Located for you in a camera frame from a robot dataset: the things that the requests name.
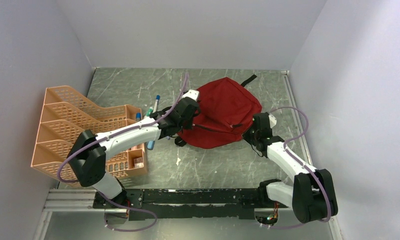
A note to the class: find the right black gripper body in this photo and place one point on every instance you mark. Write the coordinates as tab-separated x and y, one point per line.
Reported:
251	135

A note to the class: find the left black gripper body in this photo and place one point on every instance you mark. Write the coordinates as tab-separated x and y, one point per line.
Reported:
186	124

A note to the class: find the red student backpack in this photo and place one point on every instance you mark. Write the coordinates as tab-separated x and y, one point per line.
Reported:
226	110

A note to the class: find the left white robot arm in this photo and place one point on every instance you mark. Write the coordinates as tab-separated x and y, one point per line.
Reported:
90	152

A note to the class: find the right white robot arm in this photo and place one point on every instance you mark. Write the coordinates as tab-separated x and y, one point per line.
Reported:
312	196

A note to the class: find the blue tipped white marker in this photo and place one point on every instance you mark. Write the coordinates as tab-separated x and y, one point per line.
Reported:
155	106

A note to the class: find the green capped white marker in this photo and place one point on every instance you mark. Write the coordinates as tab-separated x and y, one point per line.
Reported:
149	111

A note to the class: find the blue utility knife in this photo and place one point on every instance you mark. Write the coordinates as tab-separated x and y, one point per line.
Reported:
150	145

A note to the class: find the small pink box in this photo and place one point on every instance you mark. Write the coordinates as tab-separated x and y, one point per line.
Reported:
138	162

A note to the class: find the orange plastic file organizer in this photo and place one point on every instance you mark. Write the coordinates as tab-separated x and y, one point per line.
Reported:
65	114

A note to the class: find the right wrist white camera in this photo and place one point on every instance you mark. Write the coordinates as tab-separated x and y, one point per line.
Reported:
272	120

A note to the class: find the wrist white camera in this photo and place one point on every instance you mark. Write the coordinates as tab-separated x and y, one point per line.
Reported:
272	120
193	94

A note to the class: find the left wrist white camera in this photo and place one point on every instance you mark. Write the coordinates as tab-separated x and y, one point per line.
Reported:
193	94

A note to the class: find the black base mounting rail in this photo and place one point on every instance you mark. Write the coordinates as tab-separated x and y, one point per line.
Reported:
242	203

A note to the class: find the aluminium frame rail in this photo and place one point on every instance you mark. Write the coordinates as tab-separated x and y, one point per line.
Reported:
69	201

